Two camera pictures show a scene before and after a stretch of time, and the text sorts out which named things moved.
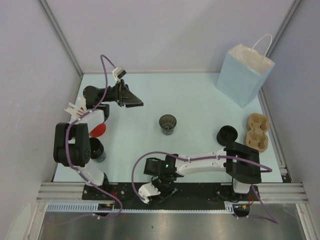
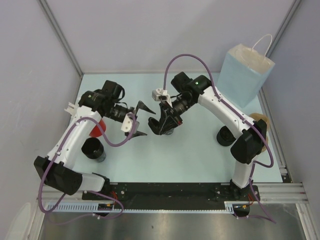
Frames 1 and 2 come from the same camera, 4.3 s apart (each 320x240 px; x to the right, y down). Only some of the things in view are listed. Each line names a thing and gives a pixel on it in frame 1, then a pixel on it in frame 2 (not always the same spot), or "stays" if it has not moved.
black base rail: (187, 195) stays
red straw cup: (98, 130) stays
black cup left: (97, 153) stays
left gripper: (123, 97) to (141, 106)
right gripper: (164, 193) to (169, 122)
